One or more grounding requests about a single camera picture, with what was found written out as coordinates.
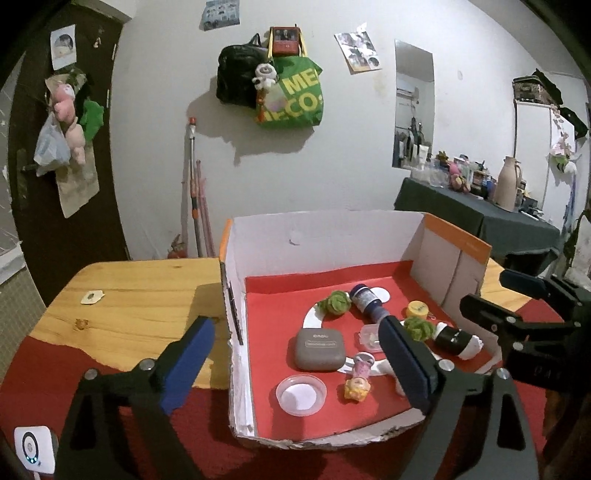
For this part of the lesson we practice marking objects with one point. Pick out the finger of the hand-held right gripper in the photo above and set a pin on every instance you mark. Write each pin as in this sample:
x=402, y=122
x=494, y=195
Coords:
x=531, y=285
x=489, y=314

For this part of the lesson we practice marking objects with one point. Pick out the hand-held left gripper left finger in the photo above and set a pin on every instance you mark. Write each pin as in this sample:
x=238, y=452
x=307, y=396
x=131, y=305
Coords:
x=189, y=364

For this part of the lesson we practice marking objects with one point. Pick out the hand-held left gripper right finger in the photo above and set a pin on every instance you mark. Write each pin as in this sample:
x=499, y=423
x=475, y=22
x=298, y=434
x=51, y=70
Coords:
x=408, y=367

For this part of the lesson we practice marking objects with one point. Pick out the white plush alpaca toy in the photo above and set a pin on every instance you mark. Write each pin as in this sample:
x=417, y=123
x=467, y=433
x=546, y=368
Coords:
x=385, y=368

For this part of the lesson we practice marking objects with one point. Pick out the green pompom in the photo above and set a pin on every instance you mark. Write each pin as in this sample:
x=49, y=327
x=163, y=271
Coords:
x=334, y=302
x=419, y=328

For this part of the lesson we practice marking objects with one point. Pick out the clear plastic jar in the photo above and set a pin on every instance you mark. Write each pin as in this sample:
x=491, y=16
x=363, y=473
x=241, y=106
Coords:
x=368, y=339

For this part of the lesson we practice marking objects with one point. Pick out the small doll figurine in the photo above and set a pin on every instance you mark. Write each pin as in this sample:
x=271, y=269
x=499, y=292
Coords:
x=358, y=383

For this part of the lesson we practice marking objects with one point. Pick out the yellow round tin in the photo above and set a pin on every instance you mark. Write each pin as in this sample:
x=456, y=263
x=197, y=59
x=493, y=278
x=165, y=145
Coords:
x=417, y=308

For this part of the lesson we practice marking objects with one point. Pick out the dark blue ink bottle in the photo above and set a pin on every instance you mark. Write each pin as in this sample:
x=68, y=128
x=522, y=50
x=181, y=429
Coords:
x=367, y=297

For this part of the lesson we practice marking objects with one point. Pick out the grey eyeshadow case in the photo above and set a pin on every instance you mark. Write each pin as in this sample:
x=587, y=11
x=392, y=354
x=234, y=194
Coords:
x=318, y=350

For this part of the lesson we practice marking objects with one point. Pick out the clear round plastic lid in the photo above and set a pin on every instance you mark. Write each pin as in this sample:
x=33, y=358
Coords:
x=301, y=396

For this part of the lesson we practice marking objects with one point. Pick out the orange cardboard box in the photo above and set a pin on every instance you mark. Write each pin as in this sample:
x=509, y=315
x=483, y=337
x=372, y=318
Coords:
x=323, y=240

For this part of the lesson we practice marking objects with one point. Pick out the red knit mat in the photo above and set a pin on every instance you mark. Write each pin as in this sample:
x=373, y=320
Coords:
x=217, y=438

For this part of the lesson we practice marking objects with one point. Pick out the dark green covered side table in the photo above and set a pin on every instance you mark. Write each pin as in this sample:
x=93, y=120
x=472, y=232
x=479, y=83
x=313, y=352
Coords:
x=461, y=217

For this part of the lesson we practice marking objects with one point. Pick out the beige thermos jug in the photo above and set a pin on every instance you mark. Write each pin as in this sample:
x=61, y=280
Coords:
x=506, y=184

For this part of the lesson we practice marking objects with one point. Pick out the small cream sticker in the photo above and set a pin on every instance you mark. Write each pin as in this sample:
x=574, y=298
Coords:
x=91, y=297

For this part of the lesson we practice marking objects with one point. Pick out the pink flower plush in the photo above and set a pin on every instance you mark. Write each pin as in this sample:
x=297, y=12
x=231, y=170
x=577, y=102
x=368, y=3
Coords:
x=457, y=177

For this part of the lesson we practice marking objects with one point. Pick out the white flower garland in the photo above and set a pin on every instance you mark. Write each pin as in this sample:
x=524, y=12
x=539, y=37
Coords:
x=563, y=152

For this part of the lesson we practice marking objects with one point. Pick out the white fabric wardrobe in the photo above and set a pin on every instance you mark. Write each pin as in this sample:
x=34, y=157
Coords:
x=531, y=138

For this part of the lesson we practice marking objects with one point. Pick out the small white electronic device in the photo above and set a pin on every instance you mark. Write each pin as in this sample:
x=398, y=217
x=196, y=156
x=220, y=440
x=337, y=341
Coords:
x=34, y=450

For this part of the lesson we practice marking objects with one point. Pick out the white mop stick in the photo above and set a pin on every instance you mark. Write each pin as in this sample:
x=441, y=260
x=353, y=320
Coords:
x=194, y=184

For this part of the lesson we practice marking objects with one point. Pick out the dark door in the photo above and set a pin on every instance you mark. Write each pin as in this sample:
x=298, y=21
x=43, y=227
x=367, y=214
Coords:
x=46, y=240

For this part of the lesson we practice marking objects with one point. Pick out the beige hanging organiser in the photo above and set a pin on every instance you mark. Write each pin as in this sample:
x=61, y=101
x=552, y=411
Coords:
x=76, y=191

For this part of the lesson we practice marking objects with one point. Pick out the pink plush toy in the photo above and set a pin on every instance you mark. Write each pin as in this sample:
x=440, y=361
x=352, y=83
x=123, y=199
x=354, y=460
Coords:
x=63, y=101
x=76, y=141

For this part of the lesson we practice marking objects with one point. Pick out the clear plastic bag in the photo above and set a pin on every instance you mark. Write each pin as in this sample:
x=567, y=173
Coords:
x=51, y=147

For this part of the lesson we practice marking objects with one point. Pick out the green plush toy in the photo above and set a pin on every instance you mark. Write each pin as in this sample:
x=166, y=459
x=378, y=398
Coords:
x=91, y=117

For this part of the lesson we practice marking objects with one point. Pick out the green shopping bag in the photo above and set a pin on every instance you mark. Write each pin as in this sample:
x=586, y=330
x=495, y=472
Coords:
x=295, y=101

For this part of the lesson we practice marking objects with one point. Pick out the black bag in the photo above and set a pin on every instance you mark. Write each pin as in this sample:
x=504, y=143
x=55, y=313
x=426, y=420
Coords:
x=235, y=74

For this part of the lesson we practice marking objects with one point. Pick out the red yellow-trimmed bag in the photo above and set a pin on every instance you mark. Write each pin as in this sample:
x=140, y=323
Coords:
x=286, y=41

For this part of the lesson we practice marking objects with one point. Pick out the door photo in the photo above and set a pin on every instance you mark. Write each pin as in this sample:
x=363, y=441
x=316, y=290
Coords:
x=63, y=46

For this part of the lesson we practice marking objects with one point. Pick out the wall mirror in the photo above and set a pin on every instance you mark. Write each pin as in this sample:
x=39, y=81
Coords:
x=413, y=101

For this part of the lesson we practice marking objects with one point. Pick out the wall photo collage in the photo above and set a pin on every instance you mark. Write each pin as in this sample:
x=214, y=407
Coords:
x=358, y=50

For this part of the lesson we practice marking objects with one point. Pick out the wall photo print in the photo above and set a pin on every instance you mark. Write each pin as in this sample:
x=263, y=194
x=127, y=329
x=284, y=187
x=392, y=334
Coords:
x=220, y=14

